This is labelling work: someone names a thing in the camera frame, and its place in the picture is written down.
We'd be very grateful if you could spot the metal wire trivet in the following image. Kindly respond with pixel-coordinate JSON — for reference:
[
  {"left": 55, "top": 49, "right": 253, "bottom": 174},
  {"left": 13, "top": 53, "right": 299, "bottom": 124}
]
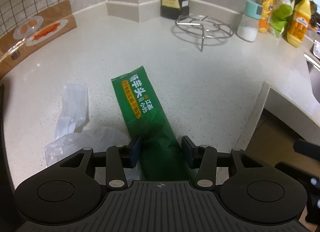
[{"left": 171, "top": 15, "right": 234, "bottom": 52}]

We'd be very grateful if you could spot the yellow detergent bottle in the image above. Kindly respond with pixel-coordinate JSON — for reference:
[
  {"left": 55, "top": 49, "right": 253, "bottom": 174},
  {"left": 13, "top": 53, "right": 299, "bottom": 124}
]
[{"left": 286, "top": 0, "right": 311, "bottom": 48}]

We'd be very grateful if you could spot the teal cap salt shaker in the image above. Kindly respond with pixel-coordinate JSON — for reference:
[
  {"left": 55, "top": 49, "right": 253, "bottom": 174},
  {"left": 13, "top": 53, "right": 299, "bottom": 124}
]
[{"left": 236, "top": 1, "right": 263, "bottom": 42}]

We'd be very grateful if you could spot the clear plastic bag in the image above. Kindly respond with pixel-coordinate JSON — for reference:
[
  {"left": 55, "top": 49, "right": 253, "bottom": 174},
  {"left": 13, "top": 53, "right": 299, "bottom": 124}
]
[{"left": 44, "top": 83, "right": 130, "bottom": 167}]

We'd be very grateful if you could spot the green white plastic bag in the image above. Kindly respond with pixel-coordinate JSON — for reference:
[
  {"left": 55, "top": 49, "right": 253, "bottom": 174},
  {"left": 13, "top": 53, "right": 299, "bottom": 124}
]
[{"left": 269, "top": 0, "right": 295, "bottom": 37}]

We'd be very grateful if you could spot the stainless steel sink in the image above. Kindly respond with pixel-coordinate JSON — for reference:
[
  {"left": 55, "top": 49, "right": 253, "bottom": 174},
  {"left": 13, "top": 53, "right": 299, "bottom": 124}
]
[{"left": 304, "top": 54, "right": 320, "bottom": 103}]

